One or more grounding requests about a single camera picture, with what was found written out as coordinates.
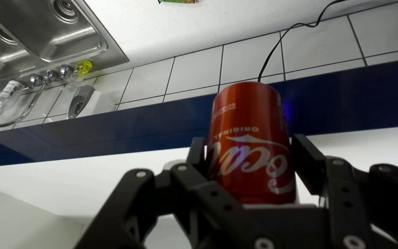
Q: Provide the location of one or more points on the red soda can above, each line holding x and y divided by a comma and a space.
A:
249, 139

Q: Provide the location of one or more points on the stainless steel sink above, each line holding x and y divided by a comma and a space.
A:
33, 32

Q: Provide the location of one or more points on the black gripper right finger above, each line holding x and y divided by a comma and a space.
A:
346, 194

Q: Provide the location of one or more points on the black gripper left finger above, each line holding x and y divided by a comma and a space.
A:
185, 194

